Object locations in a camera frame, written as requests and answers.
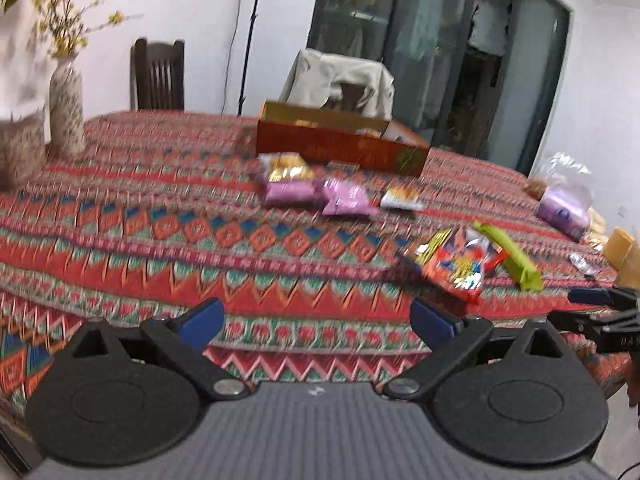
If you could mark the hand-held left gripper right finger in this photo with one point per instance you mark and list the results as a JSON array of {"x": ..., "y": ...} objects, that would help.
[{"x": 432, "y": 322}]

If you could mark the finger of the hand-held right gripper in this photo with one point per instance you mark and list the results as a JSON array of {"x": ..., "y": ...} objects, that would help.
[
  {"x": 575, "y": 321},
  {"x": 590, "y": 296}
]

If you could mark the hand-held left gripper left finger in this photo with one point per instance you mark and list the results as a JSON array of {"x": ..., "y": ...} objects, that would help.
[{"x": 202, "y": 322}]

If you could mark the orange cardboard box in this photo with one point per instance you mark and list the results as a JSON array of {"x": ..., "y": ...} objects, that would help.
[{"x": 340, "y": 145}]

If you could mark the silver foil wrapper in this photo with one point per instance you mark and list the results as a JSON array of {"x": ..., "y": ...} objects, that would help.
[{"x": 584, "y": 264}]

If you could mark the tan small box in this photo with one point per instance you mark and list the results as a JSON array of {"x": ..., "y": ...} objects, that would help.
[{"x": 620, "y": 247}]

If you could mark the red cartoon snack packet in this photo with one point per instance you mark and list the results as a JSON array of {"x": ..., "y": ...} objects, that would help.
[{"x": 455, "y": 262}]

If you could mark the patterned red tablecloth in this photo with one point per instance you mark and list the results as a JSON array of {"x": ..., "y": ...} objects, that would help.
[{"x": 200, "y": 240}]

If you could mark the green snack packet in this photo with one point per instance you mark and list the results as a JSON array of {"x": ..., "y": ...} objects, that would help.
[{"x": 515, "y": 257}]

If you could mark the purple tissue pack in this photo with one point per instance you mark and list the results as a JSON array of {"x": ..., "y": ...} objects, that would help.
[{"x": 565, "y": 210}]

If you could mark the clear plastic pastry bag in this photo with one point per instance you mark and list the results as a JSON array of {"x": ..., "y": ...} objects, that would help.
[{"x": 565, "y": 170}]

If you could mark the pink snack packet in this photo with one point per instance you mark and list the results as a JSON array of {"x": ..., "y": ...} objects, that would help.
[
  {"x": 292, "y": 192},
  {"x": 347, "y": 197}
]

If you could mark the gold cracker packet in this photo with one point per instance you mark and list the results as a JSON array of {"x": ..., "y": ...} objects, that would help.
[{"x": 286, "y": 167}]

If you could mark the chair under jacket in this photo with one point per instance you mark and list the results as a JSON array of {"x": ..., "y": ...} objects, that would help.
[{"x": 354, "y": 95}]

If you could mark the dark wooden chair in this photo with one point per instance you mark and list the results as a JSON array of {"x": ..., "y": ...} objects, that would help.
[{"x": 159, "y": 77}]

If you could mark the large patterned pot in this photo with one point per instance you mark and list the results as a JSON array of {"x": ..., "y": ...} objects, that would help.
[{"x": 20, "y": 152}]

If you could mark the floral patterned vase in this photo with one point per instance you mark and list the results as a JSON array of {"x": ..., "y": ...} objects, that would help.
[{"x": 67, "y": 110}]

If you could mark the beige jacket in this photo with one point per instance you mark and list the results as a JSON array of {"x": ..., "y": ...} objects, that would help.
[{"x": 335, "y": 77}]

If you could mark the glass sliding door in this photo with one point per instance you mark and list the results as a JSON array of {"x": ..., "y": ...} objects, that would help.
[{"x": 435, "y": 45}]

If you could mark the black light stand pole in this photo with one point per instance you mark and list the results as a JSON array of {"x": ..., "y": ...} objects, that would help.
[{"x": 250, "y": 35}]

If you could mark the yellow flower branches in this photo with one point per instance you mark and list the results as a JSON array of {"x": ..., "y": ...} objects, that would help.
[{"x": 65, "y": 25}]

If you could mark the white paper wrap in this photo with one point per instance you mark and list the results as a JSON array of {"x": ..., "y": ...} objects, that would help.
[{"x": 17, "y": 45}]

